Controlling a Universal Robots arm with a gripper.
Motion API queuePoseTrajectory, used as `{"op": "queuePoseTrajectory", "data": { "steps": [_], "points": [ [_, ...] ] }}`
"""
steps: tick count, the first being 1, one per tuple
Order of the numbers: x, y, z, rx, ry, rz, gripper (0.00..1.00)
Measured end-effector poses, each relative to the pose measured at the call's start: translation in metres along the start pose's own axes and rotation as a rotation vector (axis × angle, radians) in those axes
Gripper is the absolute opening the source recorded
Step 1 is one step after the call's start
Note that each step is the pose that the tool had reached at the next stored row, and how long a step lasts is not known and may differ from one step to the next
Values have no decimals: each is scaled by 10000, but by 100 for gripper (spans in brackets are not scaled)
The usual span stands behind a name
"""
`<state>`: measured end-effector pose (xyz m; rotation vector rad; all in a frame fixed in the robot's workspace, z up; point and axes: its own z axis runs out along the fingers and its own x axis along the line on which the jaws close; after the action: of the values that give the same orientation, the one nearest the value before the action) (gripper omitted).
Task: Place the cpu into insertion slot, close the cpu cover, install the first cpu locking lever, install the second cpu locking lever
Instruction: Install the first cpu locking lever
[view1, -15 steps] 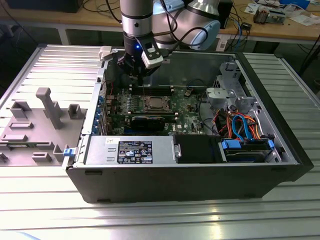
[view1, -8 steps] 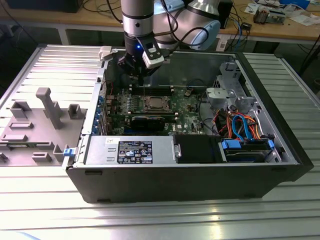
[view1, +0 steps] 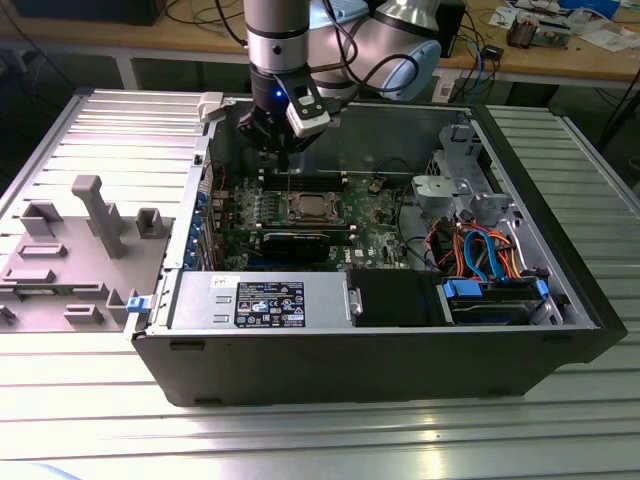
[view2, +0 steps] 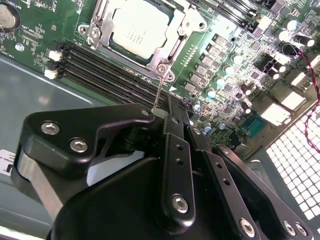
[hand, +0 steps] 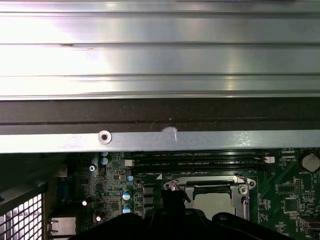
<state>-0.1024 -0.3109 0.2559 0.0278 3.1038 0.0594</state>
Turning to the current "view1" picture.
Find silver CPU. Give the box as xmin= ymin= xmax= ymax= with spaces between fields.
xmin=298 ymin=197 xmax=331 ymax=217

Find metal socket cover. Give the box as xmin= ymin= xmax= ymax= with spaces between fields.
xmin=287 ymin=193 xmax=346 ymax=222

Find RAM slot white clips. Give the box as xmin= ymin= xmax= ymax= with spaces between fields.
xmin=262 ymin=172 xmax=351 ymax=179
xmin=262 ymin=180 xmax=351 ymax=188

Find CPU socket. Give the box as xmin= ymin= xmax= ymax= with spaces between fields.
xmin=283 ymin=191 xmax=349 ymax=224

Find finned CPU cooler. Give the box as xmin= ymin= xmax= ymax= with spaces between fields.
xmin=507 ymin=13 xmax=540 ymax=50

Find grey case release latch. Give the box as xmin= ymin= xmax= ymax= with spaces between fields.
xmin=198 ymin=92 xmax=226 ymax=121

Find wooden workbench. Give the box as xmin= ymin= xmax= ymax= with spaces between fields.
xmin=0 ymin=0 xmax=640 ymax=94

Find black graphics card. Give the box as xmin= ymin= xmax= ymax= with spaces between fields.
xmin=259 ymin=230 xmax=332 ymax=264

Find green motherboard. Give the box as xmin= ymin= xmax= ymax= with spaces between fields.
xmin=207 ymin=172 xmax=419 ymax=275

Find black box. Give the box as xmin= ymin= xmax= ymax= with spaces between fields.
xmin=9 ymin=0 xmax=169 ymax=27

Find silver metal drive cage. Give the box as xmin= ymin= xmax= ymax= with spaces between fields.
xmin=412 ymin=122 xmax=524 ymax=236

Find tall black device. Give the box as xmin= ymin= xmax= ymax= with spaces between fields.
xmin=439 ymin=0 xmax=467 ymax=60

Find silver power supply unit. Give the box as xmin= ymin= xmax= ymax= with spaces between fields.
xmin=169 ymin=272 xmax=351 ymax=331

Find black plastic air shroud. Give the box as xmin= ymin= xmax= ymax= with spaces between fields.
xmin=349 ymin=269 xmax=442 ymax=329

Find grey parts rack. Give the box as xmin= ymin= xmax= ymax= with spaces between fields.
xmin=0 ymin=174 xmax=174 ymax=334

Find black PC case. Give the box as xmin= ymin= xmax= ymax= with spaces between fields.
xmin=130 ymin=92 xmax=629 ymax=409

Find silver metal device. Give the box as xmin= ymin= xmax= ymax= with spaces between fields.
xmin=537 ymin=17 xmax=574 ymax=50

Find hard disk blue carrier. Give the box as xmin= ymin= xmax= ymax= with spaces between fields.
xmin=437 ymin=277 xmax=551 ymax=326

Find blue box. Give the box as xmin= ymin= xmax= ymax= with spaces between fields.
xmin=558 ymin=0 xmax=622 ymax=17

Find white papers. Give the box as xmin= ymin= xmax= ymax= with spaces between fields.
xmin=574 ymin=27 xmax=640 ymax=52

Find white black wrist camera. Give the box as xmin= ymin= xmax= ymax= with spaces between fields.
xmin=273 ymin=72 xmax=332 ymax=139

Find blue flat data wire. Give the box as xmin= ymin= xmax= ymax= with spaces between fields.
xmin=462 ymin=229 xmax=504 ymax=282

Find orange power wire bundle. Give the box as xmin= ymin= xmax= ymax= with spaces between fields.
xmin=432 ymin=222 xmax=524 ymax=276

